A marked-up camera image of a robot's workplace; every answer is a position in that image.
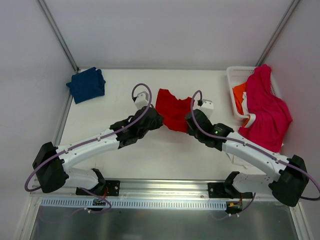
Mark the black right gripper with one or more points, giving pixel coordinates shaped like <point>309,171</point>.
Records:
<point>191,119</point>

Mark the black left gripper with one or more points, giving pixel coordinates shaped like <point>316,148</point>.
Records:
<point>155,119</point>

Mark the red t shirt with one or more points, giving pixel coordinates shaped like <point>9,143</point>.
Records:
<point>173,110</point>

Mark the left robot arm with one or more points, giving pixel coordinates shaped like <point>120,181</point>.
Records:
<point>55,165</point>

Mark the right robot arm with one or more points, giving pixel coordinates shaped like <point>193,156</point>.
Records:
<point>282,177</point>

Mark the orange t shirt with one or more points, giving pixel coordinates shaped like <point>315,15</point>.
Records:
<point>240,97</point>

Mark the pink t shirt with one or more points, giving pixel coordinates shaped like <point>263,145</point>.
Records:
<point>272,116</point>

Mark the white plastic basket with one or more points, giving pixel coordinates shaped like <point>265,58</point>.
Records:
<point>237,75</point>

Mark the folded blue t shirt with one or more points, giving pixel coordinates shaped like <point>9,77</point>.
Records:
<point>87,85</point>

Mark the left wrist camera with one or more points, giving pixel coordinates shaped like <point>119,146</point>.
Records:
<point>141,100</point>

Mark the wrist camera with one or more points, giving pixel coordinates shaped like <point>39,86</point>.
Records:
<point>206,106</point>
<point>141,100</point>

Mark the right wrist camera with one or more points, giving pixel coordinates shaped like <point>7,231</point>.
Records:
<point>206,106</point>

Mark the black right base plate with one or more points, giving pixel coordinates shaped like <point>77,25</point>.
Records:
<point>219,190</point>

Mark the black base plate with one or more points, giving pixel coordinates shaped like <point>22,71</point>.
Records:
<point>111,187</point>
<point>219,190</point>

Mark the aluminium mounting rail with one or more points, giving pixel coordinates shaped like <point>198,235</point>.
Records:
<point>159,189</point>

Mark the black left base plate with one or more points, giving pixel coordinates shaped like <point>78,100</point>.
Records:
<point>111,187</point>

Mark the white slotted cable duct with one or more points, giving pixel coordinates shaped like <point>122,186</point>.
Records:
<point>157,204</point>

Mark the right aluminium frame post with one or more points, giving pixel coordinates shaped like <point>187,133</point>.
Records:
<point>294,4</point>

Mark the aluminium frame post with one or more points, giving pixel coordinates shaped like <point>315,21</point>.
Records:
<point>57,33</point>
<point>294,4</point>

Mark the left aluminium frame post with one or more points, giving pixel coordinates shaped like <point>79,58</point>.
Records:
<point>57,33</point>

